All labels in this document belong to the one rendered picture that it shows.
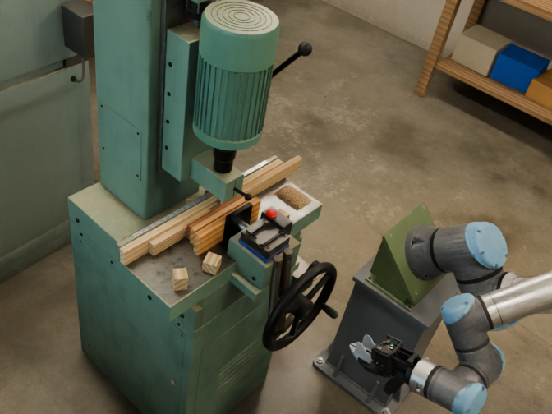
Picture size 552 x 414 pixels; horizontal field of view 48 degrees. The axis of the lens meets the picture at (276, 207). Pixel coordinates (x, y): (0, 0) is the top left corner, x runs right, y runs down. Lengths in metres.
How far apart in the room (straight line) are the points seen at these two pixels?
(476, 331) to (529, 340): 1.44
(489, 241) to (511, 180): 1.96
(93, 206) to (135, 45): 0.57
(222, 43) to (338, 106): 2.73
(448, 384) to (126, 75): 1.10
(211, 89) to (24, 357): 1.48
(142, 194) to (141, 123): 0.24
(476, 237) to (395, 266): 0.28
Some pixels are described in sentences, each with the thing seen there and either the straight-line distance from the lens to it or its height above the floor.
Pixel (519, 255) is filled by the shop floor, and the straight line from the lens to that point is 3.44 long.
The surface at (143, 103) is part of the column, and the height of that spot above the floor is 1.21.
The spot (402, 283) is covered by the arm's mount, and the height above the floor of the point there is 0.64.
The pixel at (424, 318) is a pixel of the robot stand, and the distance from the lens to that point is 2.16.
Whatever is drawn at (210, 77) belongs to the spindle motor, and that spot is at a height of 1.38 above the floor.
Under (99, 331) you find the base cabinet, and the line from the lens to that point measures 2.30.
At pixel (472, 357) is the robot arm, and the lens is 1.66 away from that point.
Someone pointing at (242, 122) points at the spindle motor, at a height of 1.28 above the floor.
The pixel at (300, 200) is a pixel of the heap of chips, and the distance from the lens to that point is 1.85.
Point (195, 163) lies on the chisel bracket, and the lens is 1.68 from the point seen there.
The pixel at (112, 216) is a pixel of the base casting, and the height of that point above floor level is 0.80.
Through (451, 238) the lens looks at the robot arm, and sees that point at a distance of 2.02.
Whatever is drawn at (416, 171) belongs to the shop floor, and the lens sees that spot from 3.70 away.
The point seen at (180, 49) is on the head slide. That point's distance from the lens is 1.51.
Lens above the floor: 2.12
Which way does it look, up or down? 42 degrees down
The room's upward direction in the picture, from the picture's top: 12 degrees clockwise
